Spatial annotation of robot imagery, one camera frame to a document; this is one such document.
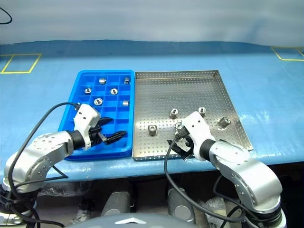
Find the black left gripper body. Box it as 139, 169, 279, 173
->
89, 123, 108, 147

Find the perforated metal tray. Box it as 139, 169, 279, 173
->
132, 69, 254, 162

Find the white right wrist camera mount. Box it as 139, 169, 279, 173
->
181, 112, 217, 162

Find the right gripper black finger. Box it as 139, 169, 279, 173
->
167, 139, 188, 155
180, 148, 192, 161

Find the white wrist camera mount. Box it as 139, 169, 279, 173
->
181, 112, 217, 162
72, 104, 101, 151

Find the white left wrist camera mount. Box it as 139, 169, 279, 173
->
72, 104, 101, 151

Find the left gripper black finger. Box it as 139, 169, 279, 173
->
96, 116, 113, 128
104, 131, 127, 146

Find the blue table cover sheet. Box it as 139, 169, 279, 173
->
0, 39, 304, 183

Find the crumpled clear plastic wrap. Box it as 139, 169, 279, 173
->
204, 197, 228, 223

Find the blue compartment tray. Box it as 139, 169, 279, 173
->
58, 69, 135, 162

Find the grey curved cover with emblem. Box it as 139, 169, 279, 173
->
64, 211, 205, 228

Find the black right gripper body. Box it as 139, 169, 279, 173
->
184, 135, 196, 154

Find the thin black background cable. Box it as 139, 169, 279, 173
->
0, 7, 12, 25

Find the grey rounded housing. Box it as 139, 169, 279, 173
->
167, 187, 197, 225
101, 191, 131, 217

